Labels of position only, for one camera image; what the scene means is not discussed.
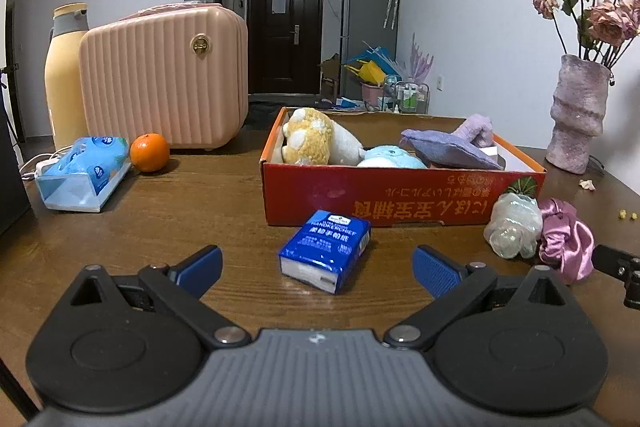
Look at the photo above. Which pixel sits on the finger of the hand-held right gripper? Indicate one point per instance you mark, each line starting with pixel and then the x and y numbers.
pixel 617 263

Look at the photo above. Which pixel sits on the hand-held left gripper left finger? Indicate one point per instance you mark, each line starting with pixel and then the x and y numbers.
pixel 200 270

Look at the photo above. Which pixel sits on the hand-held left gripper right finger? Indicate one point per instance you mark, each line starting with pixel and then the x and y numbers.
pixel 436 274

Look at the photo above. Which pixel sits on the purple satin scrunchie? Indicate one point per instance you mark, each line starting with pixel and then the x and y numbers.
pixel 567 242

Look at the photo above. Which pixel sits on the blue handkerchief tissue packet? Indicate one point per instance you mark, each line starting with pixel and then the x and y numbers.
pixel 325 242

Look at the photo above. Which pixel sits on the orange cardboard box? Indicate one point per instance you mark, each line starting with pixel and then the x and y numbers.
pixel 350 197

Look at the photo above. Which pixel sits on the light blue plush toy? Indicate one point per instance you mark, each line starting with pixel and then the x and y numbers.
pixel 390 157

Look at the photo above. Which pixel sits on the lavender fuzzy towel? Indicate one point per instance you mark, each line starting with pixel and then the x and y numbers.
pixel 477 129

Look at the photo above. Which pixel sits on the yellow and white plush toy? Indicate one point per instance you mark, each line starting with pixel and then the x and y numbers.
pixel 310 139

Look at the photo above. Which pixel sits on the yellow crumbs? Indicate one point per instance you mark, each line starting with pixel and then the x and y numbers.
pixel 627 213

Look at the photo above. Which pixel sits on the dried flower petal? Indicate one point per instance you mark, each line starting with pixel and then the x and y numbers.
pixel 586 184

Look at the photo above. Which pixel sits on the iridescent white scrunchie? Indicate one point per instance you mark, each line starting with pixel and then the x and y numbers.
pixel 512 227

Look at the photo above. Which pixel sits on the orange fruit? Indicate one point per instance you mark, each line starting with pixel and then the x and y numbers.
pixel 150 152

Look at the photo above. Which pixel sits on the purple textured vase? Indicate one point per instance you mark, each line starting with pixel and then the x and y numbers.
pixel 577 117

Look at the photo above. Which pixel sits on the blue tissue pack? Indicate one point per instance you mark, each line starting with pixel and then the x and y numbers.
pixel 82 172

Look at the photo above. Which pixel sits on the white power strip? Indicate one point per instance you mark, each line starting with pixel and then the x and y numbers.
pixel 42 164

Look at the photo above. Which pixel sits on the pink bin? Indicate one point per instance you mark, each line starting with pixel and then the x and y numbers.
pixel 371 90

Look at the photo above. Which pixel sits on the pink ribbed suitcase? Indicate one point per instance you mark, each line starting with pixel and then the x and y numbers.
pixel 160 77

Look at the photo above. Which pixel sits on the blue and yellow clutter pile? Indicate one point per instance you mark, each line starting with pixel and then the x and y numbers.
pixel 370 67

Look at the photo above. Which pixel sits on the brown cardboard carton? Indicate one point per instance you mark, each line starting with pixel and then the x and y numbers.
pixel 330 77

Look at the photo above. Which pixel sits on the yellow thermos bottle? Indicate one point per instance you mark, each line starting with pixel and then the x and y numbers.
pixel 62 82

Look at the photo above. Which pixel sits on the dark brown entrance door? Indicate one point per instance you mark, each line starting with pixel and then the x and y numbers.
pixel 285 47

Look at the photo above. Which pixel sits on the grey refrigerator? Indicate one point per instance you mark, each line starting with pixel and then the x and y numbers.
pixel 367 17

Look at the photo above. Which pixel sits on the black tripod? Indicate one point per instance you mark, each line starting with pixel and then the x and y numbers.
pixel 7 72

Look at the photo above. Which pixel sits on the paper notice on door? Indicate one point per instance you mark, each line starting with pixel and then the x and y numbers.
pixel 278 3

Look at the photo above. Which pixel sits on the purple wall decoration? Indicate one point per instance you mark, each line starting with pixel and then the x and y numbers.
pixel 421 59

